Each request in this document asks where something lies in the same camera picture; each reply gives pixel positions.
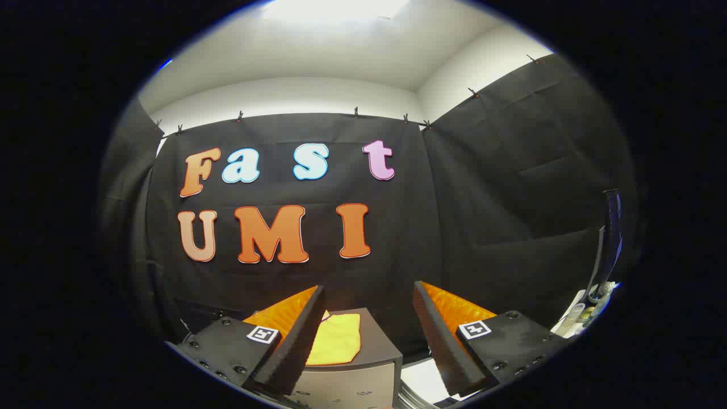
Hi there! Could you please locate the grey drawer cabinet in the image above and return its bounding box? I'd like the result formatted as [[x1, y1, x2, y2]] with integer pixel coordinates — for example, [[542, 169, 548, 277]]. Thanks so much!
[[287, 307, 404, 409]]

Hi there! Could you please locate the yellow polo shirt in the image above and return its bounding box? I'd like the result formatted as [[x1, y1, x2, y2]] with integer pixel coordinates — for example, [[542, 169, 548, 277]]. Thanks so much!
[[306, 310, 362, 366]]

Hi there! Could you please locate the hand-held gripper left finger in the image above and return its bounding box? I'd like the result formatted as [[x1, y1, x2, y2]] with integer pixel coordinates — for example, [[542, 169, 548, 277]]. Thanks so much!
[[165, 285, 327, 397]]

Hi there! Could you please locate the row of small cloth clips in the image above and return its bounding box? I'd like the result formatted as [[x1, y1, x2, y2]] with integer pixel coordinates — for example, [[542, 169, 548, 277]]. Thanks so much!
[[154, 54, 537, 136]]

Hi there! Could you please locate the silver curved metal part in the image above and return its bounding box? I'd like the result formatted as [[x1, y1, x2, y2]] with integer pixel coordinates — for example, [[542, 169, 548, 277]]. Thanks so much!
[[396, 383, 439, 409]]

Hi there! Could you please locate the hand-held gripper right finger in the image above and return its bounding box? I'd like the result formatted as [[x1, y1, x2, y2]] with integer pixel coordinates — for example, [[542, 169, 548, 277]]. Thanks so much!
[[413, 281, 570, 398]]

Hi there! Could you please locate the black backdrop cloth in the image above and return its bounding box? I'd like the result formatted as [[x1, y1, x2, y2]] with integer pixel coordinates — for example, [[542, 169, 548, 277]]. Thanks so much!
[[97, 52, 645, 364]]

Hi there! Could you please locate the white plastic bottle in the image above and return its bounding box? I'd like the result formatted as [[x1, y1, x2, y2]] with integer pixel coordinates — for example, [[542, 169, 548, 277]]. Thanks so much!
[[559, 303, 586, 336]]

